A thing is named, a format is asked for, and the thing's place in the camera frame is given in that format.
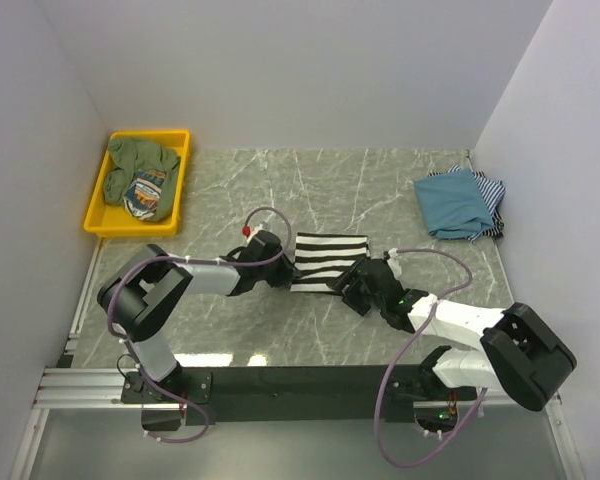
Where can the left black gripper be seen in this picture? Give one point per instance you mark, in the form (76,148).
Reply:
(287,274)

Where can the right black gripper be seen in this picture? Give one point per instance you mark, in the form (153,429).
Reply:
(351,298)

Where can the black white striped top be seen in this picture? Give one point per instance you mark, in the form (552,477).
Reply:
(320,258)

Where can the teal tank top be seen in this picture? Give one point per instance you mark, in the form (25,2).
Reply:
(452,205)

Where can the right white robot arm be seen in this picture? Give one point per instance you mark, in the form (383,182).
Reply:
(503,349)

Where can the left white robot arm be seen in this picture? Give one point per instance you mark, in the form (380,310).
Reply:
(145,291)

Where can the black base beam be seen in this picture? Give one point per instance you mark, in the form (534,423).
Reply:
(242,394)

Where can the olive patterned garment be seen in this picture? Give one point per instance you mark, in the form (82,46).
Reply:
(144,178)

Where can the black striped folded top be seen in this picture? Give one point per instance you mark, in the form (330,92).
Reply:
(493,192)

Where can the blue white striped folded top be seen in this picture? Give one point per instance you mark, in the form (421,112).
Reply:
(489,221)

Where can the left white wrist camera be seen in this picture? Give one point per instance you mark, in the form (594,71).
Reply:
(249,232)

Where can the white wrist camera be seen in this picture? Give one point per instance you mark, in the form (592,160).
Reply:
(249,232)
(391,258)

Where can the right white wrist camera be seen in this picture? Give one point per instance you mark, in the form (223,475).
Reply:
(391,258)

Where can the aluminium rail frame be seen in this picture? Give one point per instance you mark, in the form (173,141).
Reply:
(101,388)

